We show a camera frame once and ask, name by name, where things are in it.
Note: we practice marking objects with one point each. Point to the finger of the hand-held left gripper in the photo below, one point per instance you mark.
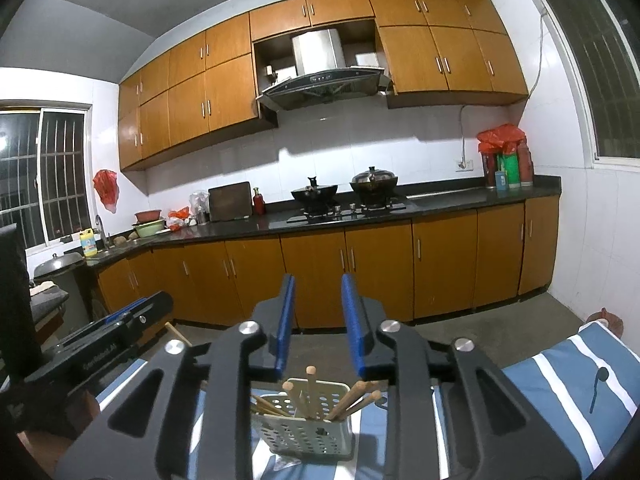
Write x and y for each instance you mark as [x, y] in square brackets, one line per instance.
[127, 312]
[152, 315]

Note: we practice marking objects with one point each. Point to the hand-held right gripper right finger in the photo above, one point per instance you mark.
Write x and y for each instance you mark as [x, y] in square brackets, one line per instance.
[352, 320]

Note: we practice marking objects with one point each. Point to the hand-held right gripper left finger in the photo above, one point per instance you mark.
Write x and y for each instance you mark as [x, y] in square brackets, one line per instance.
[285, 320]

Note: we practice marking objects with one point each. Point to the green perforated chopstick holder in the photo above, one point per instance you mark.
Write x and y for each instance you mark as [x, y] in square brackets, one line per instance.
[300, 435]

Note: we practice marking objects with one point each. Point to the grey pot with lid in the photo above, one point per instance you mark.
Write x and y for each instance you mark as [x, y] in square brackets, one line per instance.
[65, 285]

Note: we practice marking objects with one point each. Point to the yellow detergent bottle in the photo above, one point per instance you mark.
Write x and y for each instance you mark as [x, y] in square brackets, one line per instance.
[88, 245]

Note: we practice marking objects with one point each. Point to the green basin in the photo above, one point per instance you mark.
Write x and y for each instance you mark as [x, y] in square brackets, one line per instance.
[150, 230]

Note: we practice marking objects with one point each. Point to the metal faucet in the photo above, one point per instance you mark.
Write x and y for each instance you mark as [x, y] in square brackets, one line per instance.
[101, 230]

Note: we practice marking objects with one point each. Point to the red basin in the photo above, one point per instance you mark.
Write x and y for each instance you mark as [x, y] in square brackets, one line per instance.
[148, 216]

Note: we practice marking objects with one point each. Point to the small red plastic bag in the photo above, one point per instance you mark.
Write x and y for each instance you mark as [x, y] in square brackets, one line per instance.
[179, 219]

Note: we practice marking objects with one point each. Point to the black gas stove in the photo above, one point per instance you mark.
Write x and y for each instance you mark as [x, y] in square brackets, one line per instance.
[345, 216]

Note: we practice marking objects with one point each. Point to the wooden lower kitchen cabinet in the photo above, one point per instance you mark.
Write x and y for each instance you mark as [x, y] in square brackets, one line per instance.
[440, 260]

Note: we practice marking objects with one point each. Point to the wooden kitchen cabinet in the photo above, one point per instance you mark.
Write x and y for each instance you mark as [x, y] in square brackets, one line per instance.
[440, 260]
[450, 60]

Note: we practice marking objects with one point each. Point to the clear plastic bag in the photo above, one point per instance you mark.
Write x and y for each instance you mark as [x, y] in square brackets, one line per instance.
[199, 205]

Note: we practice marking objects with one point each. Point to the hanging red plastic bag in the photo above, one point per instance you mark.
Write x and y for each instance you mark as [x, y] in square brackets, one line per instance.
[106, 189]

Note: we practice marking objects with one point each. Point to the black wok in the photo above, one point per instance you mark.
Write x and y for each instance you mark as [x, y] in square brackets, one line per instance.
[314, 195]

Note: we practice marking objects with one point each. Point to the dark wooden cutting board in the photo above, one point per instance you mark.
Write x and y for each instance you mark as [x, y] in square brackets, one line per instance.
[230, 202]

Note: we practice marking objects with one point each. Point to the wok with metal lid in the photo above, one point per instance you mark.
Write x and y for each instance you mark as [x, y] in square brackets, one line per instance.
[374, 182]

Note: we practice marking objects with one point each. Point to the black kitchen countertop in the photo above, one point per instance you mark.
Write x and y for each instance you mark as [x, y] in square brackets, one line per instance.
[450, 200]

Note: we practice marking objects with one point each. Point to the small barred window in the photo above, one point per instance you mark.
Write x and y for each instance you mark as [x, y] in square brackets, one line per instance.
[45, 170]

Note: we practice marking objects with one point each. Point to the dark red canister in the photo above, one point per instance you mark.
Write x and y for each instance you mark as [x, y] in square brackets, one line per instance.
[489, 170]

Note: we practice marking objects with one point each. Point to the small blue box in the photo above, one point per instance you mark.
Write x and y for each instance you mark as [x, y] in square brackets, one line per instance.
[501, 180]

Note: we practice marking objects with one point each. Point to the blue white striped tablecloth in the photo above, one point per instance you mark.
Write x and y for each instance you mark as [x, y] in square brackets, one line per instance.
[550, 395]

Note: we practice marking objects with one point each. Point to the green canister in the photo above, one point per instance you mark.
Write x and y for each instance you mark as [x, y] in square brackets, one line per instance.
[511, 170]

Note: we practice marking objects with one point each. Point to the red plastic bag on canisters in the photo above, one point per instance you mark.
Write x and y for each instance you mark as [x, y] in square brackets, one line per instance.
[500, 139]

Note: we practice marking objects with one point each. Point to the steel range hood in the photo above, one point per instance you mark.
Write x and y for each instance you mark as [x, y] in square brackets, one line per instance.
[320, 85]

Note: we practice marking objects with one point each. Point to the wooden upper kitchen cabinet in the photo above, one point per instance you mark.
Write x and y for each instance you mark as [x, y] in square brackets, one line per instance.
[450, 60]

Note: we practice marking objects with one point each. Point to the large barred window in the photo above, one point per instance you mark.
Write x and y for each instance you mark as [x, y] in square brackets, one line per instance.
[600, 60]

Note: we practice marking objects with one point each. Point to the white wall socket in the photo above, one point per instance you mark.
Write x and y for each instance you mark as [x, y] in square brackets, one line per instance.
[465, 165]

